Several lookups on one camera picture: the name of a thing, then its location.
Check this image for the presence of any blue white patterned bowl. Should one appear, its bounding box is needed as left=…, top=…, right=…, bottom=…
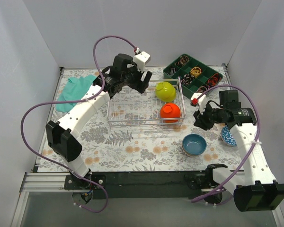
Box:
left=221, top=126, right=237, bottom=146

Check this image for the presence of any lime green bowl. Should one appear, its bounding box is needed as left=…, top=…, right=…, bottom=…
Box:
left=155, top=81, right=176, bottom=103

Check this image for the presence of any blue ceramic bowl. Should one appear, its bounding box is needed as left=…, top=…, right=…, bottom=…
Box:
left=182, top=134, right=207, bottom=157

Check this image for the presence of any white wire dish rack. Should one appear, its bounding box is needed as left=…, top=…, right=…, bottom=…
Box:
left=107, top=79, right=186, bottom=127

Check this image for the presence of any red orange bowl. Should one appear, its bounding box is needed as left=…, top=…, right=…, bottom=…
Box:
left=160, top=103, right=181, bottom=123

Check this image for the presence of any teal cloth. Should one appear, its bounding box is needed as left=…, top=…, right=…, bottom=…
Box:
left=57, top=74, right=97, bottom=101

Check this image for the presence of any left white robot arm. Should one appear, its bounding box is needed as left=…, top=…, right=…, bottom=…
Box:
left=46, top=52, right=152, bottom=189

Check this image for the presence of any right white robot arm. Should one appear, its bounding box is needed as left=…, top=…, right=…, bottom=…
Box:
left=191, top=90, right=284, bottom=211

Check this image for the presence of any grey black folded sock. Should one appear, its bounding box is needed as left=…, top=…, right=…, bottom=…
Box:
left=169, top=67, right=177, bottom=76

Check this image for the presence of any pink black rolled sock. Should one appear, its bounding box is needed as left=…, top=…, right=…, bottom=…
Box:
left=196, top=85, right=210, bottom=93

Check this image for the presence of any red black rolled sock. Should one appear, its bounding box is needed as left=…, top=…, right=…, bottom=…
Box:
left=206, top=73, right=222, bottom=87

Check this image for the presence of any brown patterned rolled sock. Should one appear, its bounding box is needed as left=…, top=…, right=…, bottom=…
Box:
left=175, top=54, right=190, bottom=68

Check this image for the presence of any black white rolled sock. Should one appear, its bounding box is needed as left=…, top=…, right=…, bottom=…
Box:
left=181, top=74, right=195, bottom=87

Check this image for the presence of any green divided organizer tray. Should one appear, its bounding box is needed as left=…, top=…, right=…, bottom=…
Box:
left=163, top=54, right=223, bottom=98

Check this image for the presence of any yellow rolled sock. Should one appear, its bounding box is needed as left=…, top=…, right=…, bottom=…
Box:
left=190, top=67, right=202, bottom=78

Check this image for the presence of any floral patterned table mat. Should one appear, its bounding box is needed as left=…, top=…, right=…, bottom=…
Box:
left=36, top=66, right=257, bottom=173

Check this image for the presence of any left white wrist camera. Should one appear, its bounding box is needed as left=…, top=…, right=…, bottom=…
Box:
left=133, top=47, right=151, bottom=73

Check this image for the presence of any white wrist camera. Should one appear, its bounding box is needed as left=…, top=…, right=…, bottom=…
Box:
left=133, top=47, right=151, bottom=73
left=190, top=93, right=207, bottom=113

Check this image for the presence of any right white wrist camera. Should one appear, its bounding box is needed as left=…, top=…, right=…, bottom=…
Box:
left=190, top=93, right=207, bottom=113

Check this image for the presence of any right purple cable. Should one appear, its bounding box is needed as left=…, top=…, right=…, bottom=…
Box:
left=191, top=85, right=262, bottom=205

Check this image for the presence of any purple cable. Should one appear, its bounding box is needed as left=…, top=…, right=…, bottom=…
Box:
left=191, top=85, right=262, bottom=205
left=20, top=35, right=109, bottom=213

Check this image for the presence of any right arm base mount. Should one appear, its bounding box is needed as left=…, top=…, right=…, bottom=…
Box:
left=184, top=164, right=228, bottom=205

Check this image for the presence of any aluminium frame rail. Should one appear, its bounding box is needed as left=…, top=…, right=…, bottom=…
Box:
left=20, top=171, right=275, bottom=193

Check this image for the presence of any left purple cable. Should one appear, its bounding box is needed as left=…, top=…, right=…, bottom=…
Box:
left=20, top=35, right=109, bottom=213

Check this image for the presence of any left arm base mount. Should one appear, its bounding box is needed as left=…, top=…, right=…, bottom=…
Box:
left=63, top=173, right=106, bottom=204

